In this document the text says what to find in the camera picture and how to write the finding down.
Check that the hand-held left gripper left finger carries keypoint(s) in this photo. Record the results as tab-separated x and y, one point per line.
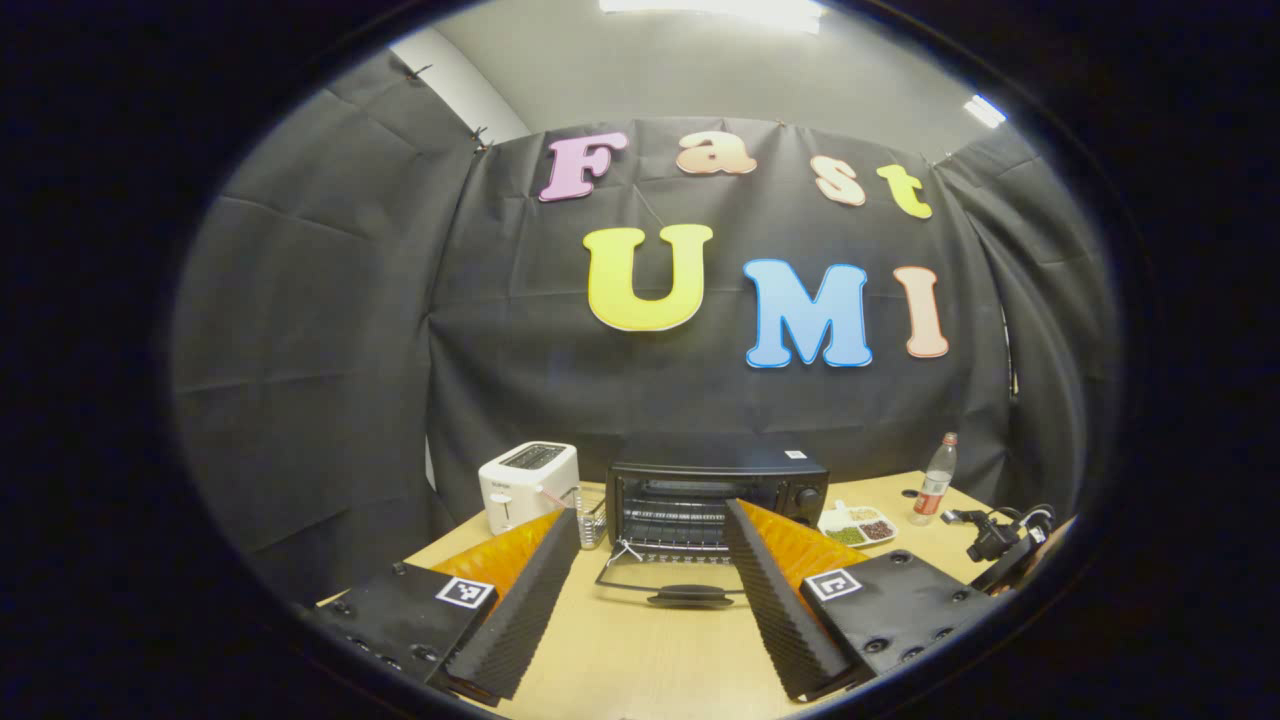
525	610

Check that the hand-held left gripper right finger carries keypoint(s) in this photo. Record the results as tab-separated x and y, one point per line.
775	610

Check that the black electric oven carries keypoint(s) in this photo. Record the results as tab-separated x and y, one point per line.
720	470

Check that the white divided dish of beans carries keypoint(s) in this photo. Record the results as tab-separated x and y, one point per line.
848	536

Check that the clear glass cup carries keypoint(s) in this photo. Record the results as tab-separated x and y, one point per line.
592	525

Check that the plastic bottle with red label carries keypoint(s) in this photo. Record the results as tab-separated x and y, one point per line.
933	490

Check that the red striped straw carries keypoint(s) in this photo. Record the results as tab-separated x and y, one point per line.
558	497

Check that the white toaster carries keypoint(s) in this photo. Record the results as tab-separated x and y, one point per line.
525	485

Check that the black backdrop cloth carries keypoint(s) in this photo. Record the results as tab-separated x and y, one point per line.
400	330

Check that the small ceiling light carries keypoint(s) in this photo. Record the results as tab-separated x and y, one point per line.
984	110

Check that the large ceiling light panel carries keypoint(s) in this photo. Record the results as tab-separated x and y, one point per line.
715	10

